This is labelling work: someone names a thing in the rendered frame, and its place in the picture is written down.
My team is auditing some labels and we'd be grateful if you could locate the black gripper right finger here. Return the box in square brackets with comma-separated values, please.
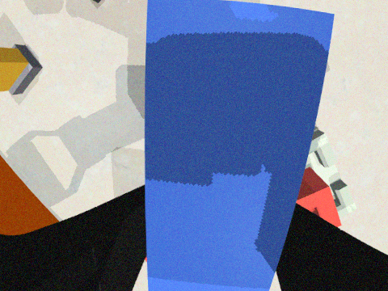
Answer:
[276, 203, 388, 291]

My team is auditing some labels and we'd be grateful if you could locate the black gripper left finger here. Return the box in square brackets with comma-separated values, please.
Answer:
[0, 184, 148, 291]

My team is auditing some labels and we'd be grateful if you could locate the yellow rectangular block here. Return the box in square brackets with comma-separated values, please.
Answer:
[0, 48, 28, 91]

